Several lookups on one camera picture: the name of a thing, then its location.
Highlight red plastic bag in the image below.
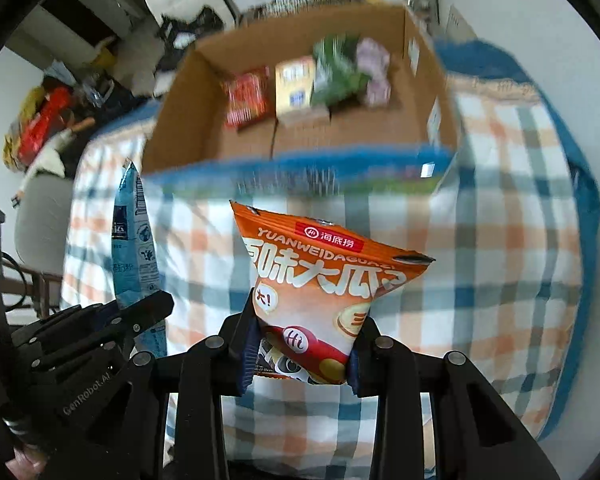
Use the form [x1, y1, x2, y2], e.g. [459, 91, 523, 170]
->
[18, 86, 74, 167]

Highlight black plastic bag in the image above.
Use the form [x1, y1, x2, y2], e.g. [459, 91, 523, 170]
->
[155, 6, 224, 72]

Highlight orange sunflower seed packet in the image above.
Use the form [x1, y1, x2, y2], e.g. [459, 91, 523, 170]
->
[230, 202, 434, 385]

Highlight flat cardboard piece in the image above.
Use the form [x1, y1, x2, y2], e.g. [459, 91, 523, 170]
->
[445, 6, 478, 44]

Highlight open cardboard box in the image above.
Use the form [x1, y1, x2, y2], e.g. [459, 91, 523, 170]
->
[142, 3, 458, 178]

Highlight blue bed sheet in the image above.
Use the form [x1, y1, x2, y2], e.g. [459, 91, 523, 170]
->
[61, 40, 600, 456]

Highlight white goose plush toy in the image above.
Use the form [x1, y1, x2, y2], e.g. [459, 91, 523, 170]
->
[12, 117, 95, 208]

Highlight purple socks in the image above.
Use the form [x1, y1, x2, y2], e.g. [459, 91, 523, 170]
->
[355, 37, 391, 107]

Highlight yellow tissue pack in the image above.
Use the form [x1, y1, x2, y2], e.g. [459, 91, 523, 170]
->
[275, 55, 316, 122]

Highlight red snack packet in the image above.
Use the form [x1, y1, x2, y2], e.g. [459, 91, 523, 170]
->
[221, 66, 273, 130]

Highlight plaid checked tablecloth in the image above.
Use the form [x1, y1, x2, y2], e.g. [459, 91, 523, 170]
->
[59, 71, 584, 476]

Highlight yellow bag on floor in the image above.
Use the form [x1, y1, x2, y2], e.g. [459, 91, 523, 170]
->
[88, 36, 117, 73]

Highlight grey chair at left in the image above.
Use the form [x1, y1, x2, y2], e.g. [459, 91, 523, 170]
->
[15, 174, 73, 275]

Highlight green snack packet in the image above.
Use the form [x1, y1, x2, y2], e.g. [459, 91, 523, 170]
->
[311, 34, 370, 107]

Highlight blue wet wipes packet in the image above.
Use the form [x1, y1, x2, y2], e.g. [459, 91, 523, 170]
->
[110, 159, 169, 359]

